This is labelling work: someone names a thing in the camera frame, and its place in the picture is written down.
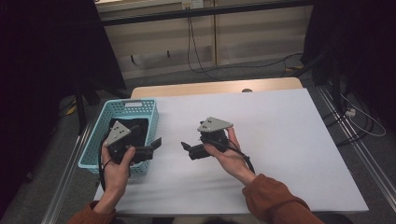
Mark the small black wall hook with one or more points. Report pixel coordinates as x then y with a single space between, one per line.
133 59

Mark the white table sheet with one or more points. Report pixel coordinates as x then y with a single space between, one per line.
280 140

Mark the person's right hand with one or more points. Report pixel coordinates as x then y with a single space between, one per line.
233 161

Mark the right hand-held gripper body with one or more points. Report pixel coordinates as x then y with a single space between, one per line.
213 124

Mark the aluminium floor rail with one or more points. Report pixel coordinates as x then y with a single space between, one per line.
67 177
358 146

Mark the light blue perforated basket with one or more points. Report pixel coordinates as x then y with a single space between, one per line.
93 149

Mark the person's left hand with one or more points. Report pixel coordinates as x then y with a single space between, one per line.
116 177

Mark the black metal stand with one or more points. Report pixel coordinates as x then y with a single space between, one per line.
81 109
334 77

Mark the black horizontal bar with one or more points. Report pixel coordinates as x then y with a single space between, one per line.
249 7

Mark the white plug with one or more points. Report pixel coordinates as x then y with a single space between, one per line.
350 112

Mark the black curtain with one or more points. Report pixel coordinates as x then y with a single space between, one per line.
367 46
37 77

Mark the white wall socket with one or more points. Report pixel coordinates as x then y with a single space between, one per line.
193 4

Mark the wooden table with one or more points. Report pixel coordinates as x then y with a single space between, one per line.
202 88

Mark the pale vertical wall strip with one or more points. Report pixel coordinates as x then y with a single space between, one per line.
214 40

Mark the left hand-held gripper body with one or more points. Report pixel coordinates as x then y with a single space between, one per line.
118 132

